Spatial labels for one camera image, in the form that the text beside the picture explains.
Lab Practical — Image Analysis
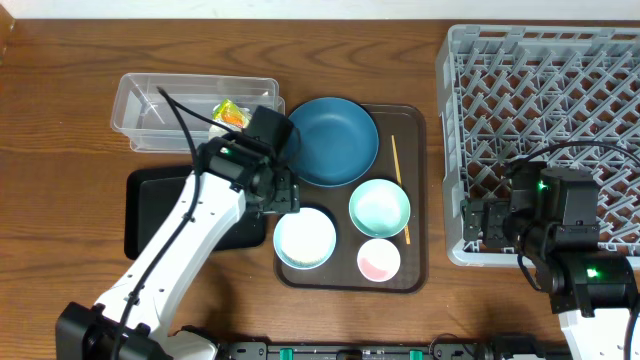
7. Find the small pink bowl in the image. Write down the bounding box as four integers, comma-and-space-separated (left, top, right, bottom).
357, 238, 401, 282

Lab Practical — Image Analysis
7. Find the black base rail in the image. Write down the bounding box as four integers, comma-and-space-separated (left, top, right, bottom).
216, 335, 572, 360

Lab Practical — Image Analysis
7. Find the clear plastic bin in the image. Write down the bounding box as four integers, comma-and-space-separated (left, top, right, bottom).
111, 73, 285, 154

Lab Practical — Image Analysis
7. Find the white rice pile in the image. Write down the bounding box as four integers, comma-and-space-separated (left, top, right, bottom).
281, 222, 327, 267

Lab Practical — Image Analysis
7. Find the light blue bowl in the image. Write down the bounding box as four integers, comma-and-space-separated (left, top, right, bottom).
273, 207, 337, 270

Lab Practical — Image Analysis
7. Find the grey dishwasher rack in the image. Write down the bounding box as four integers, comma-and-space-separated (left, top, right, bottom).
436, 25, 639, 267

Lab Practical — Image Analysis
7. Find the wooden chopstick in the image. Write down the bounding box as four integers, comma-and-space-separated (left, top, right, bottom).
391, 134, 411, 245

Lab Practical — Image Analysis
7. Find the mint green bowl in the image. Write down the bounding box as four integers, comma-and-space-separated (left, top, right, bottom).
348, 179, 411, 238

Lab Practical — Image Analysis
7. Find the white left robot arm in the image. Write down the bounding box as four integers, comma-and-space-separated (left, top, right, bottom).
55, 107, 300, 359

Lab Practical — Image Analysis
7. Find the brown plastic tray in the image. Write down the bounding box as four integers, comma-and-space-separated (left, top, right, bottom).
274, 104, 428, 294

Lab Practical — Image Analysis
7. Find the black plastic tray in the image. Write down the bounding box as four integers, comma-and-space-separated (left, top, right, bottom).
124, 165, 266, 260

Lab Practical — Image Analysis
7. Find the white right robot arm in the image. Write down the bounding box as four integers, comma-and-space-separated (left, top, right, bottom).
461, 162, 639, 359

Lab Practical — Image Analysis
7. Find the dark blue plate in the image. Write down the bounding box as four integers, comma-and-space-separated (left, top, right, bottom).
286, 97, 379, 187

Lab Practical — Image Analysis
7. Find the yellow green snack wrapper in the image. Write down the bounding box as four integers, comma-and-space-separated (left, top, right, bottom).
212, 99, 252, 129

